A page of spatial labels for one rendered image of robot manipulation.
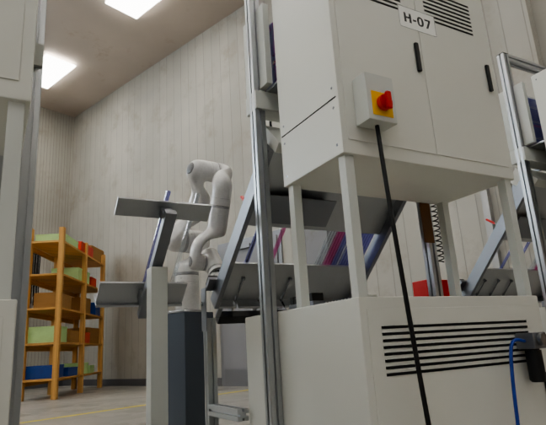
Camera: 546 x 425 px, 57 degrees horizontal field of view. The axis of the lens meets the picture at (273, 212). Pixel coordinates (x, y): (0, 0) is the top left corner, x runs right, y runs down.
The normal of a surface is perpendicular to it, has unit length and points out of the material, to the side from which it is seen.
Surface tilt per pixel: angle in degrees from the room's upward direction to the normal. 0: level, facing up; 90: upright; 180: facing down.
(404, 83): 90
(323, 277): 137
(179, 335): 90
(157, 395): 90
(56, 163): 90
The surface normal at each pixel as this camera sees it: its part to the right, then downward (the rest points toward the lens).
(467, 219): -0.66, -0.15
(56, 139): 0.75, -0.22
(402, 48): 0.47, -0.25
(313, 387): -0.88, -0.07
